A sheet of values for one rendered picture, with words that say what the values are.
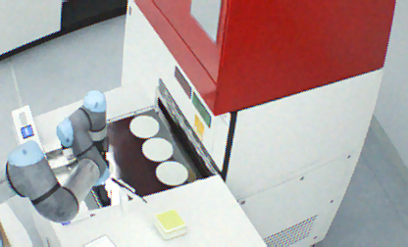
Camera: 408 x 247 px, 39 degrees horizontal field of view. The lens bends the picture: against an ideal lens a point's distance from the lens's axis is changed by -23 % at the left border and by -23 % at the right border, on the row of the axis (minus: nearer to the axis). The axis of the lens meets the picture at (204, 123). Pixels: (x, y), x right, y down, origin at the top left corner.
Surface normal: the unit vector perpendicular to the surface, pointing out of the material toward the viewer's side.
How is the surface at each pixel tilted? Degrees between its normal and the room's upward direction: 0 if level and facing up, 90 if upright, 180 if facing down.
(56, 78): 0
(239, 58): 90
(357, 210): 0
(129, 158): 0
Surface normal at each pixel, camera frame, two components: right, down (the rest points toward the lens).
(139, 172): 0.09, -0.69
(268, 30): 0.44, 0.67
